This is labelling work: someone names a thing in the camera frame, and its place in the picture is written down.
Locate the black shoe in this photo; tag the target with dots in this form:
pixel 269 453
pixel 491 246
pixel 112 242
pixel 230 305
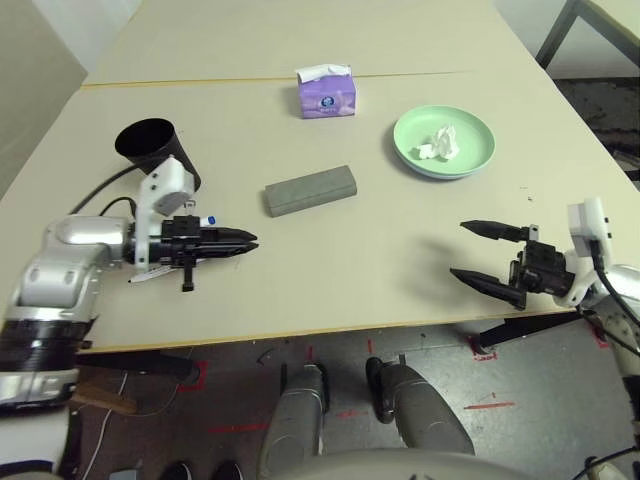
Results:
pixel 229 471
pixel 179 472

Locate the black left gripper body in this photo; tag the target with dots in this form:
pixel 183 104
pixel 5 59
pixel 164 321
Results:
pixel 180 240

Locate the grey robot left leg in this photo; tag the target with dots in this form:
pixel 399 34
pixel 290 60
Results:
pixel 295 430

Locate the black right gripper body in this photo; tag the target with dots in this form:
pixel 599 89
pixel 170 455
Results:
pixel 542 270

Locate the grey glasses case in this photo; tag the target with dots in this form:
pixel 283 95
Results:
pixel 310 192

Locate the black table foot bar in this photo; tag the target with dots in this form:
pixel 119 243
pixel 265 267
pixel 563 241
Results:
pixel 530 330
pixel 135 364

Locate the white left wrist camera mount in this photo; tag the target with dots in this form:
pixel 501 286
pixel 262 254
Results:
pixel 165 185

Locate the purple tissue pack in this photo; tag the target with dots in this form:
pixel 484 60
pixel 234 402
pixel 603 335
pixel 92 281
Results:
pixel 327 100

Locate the slim white pen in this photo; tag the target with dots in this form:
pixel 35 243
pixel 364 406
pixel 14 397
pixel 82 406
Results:
pixel 147 276

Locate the green plastic plate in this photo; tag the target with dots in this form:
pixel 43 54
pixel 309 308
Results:
pixel 465 130

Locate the grey robot leg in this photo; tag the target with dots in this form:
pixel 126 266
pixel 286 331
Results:
pixel 425 415
pixel 295 430

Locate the white tissue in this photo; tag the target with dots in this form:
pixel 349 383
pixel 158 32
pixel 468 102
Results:
pixel 440 145

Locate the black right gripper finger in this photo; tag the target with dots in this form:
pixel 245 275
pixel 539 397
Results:
pixel 500 231
pixel 495 290

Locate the white marker with blue caps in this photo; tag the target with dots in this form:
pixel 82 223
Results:
pixel 210 219

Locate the grey robot right leg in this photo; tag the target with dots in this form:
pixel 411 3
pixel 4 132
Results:
pixel 425 415

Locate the black tapered cup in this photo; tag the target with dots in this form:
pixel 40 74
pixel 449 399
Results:
pixel 145 140

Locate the brown wooden block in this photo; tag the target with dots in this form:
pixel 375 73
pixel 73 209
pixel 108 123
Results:
pixel 105 399

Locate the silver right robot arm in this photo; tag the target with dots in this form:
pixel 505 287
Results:
pixel 620 290

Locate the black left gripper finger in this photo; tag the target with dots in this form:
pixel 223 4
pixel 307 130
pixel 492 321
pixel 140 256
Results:
pixel 225 234
pixel 225 250

